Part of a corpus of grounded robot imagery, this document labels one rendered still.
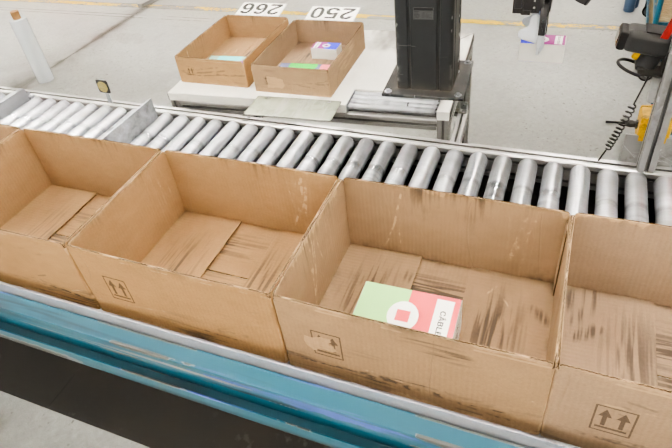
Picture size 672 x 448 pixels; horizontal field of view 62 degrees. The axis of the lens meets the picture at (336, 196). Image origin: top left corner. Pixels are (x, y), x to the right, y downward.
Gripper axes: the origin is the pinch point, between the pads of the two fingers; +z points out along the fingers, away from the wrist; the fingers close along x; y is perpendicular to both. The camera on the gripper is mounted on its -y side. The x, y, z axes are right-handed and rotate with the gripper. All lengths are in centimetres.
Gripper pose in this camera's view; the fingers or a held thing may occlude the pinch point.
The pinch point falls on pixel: (542, 44)
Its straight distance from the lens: 146.5
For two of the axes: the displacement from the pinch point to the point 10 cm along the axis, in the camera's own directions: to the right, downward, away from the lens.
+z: 1.1, 7.7, 6.3
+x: -3.6, 6.2, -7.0
